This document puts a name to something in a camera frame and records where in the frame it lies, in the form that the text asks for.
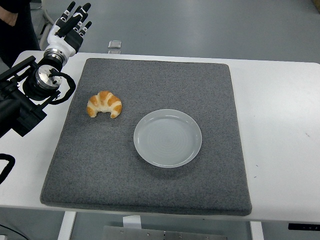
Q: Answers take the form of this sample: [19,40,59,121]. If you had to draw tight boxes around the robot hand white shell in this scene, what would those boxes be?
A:
[46,1,93,61]

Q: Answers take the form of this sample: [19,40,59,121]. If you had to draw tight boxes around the golden croissant bread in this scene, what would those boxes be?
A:
[86,90,123,119]

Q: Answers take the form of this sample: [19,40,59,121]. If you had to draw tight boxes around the white round plate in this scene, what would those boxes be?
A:
[133,108,203,169]

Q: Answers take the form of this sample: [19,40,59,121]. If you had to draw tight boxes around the person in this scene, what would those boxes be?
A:
[0,0,41,69]

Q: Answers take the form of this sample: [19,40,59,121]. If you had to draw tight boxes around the grey felt mat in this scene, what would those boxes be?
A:
[39,57,253,217]

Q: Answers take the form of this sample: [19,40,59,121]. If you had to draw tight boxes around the white table leg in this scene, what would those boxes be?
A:
[57,211,77,240]
[249,221,265,240]

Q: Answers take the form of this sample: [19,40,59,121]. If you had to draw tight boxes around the black table control panel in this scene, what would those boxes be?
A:
[287,222,320,231]

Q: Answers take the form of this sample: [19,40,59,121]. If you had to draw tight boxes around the white frame chair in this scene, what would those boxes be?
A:
[38,0,56,51]

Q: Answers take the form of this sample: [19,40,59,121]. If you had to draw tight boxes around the black floor cable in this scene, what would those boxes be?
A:
[0,223,28,240]

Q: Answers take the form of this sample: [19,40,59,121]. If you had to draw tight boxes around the white bracket under table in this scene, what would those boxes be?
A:
[122,215,143,230]

